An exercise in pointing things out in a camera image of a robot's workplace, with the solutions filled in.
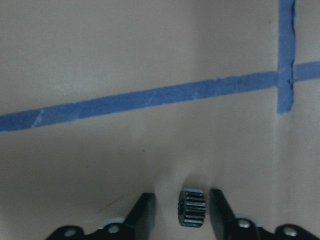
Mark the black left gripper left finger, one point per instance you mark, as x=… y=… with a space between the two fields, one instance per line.
x=138 y=225

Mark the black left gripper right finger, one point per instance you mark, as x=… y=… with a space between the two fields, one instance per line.
x=227 y=226

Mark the black bearing gear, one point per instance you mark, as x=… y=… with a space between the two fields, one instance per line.
x=192 y=207

